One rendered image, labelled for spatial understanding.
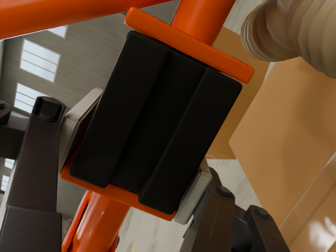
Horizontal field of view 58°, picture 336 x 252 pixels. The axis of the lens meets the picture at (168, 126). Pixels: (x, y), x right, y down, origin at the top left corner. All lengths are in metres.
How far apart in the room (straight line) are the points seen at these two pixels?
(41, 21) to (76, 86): 10.22
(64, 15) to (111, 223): 0.11
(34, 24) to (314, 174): 0.20
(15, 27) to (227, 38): 1.48
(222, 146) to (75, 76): 8.95
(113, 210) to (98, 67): 9.61
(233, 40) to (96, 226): 1.50
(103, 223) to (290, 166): 0.16
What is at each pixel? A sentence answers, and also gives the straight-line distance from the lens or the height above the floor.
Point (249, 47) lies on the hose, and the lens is 0.23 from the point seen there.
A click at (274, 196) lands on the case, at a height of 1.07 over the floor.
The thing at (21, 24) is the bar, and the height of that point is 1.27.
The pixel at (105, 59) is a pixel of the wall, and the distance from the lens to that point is 9.58.
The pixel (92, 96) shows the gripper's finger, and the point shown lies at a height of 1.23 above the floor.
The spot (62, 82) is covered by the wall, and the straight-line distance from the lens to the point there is 10.51.
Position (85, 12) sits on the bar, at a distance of 0.17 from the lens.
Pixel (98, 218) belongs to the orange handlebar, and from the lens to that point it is 0.17.
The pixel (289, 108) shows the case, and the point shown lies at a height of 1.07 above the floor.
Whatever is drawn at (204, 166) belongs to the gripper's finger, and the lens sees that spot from 0.15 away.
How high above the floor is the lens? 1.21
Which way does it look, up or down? 9 degrees down
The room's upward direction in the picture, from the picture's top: 66 degrees counter-clockwise
